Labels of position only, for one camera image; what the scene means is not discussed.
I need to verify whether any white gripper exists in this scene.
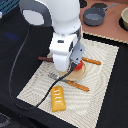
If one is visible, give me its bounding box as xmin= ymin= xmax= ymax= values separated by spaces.
xmin=49 ymin=33 xmax=85 ymax=72

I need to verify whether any red toy tomato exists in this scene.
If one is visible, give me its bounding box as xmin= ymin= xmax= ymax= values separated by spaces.
xmin=75 ymin=60 xmax=83 ymax=70

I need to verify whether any brown sausage toy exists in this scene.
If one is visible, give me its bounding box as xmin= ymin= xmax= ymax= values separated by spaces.
xmin=38 ymin=56 xmax=53 ymax=62

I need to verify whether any orange toy bread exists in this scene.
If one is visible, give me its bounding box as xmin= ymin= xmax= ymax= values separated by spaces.
xmin=51 ymin=86 xmax=66 ymax=112

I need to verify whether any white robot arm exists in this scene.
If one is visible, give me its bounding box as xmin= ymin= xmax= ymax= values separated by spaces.
xmin=19 ymin=0 xmax=82 ymax=72

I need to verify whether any round wooden plate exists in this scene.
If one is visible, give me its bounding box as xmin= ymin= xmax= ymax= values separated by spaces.
xmin=65 ymin=65 xmax=87 ymax=81

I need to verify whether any woven beige placemat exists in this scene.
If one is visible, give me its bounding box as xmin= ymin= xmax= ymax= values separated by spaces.
xmin=17 ymin=39 xmax=119 ymax=128

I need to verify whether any grey toy saucepan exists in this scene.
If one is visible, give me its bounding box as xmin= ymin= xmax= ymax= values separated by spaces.
xmin=83 ymin=4 xmax=115 ymax=26

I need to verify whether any pink stove board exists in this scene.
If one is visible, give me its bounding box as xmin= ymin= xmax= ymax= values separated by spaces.
xmin=80 ymin=0 xmax=128 ymax=43

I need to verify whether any beige toy bowl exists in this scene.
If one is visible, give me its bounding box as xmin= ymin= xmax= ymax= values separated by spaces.
xmin=121 ymin=7 xmax=128 ymax=31

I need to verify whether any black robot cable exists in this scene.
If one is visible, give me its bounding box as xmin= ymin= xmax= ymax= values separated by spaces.
xmin=8 ymin=24 xmax=74 ymax=111

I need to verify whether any fork with wooden handle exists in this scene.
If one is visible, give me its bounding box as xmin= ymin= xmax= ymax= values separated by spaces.
xmin=48 ymin=73 xmax=90 ymax=92

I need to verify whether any knife with wooden handle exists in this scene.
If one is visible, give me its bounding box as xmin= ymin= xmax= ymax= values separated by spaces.
xmin=82 ymin=57 xmax=101 ymax=65

